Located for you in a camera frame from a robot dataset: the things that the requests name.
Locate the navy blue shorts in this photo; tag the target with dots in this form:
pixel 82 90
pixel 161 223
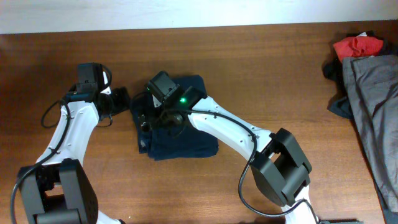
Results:
pixel 177 142

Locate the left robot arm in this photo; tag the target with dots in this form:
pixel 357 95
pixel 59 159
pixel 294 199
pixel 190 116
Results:
pixel 56 189

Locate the dark teal garment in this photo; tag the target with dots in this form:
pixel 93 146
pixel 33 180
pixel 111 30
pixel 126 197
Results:
pixel 333 71

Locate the red garment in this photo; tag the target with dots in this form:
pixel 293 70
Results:
pixel 360 46

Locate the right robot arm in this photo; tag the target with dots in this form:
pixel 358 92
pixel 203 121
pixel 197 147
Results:
pixel 280 168

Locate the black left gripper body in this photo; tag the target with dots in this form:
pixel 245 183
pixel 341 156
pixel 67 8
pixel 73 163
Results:
pixel 117 102

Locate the grey garment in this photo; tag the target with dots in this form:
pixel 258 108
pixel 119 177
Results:
pixel 371 85

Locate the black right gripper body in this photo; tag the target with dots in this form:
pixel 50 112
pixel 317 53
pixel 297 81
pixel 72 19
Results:
pixel 160 117

